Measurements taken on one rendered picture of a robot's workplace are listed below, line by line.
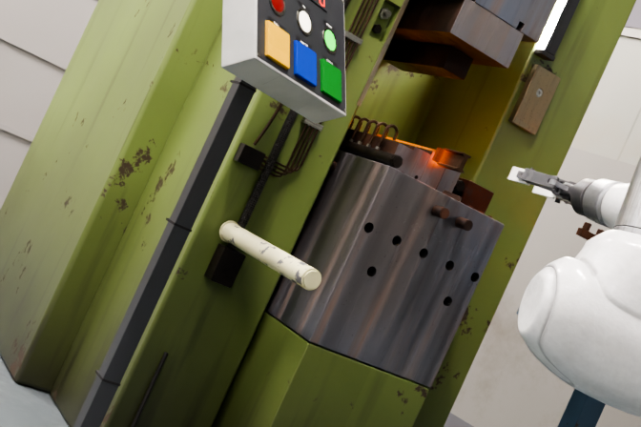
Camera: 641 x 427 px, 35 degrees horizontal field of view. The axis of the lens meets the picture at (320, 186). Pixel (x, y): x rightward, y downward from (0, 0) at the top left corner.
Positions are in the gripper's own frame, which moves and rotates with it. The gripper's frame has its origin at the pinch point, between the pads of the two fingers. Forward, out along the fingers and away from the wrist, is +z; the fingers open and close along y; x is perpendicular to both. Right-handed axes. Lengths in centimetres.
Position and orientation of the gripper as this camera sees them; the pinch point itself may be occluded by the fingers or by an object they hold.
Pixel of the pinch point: (531, 182)
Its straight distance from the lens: 221.0
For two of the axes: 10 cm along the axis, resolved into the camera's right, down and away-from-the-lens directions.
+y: 7.9, 3.8, 4.8
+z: -4.5, -1.8, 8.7
